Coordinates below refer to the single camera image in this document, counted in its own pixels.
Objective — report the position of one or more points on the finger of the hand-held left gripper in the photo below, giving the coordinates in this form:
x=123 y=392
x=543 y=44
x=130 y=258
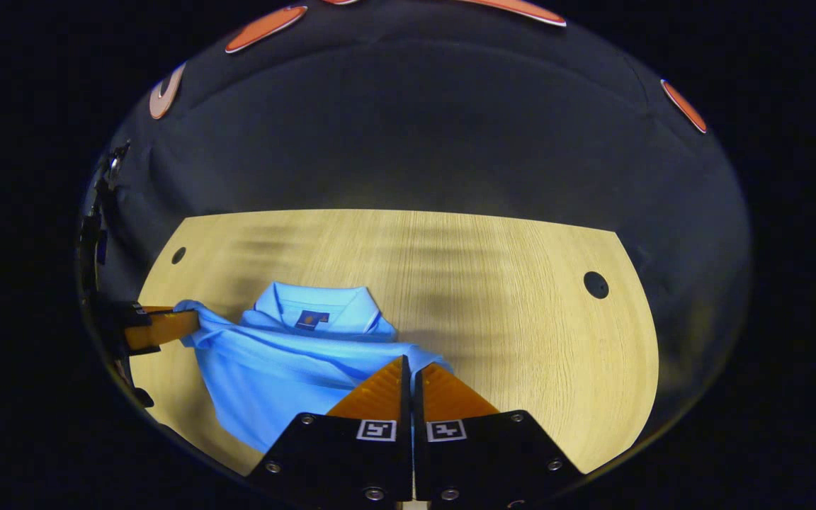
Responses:
x=163 y=328

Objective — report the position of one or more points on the light blue T-shirt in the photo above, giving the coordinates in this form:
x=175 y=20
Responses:
x=273 y=368

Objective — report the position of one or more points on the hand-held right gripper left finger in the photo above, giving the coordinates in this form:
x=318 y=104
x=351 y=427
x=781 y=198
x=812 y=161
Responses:
x=351 y=460

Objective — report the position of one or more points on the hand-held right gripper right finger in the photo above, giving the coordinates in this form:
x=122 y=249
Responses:
x=479 y=460

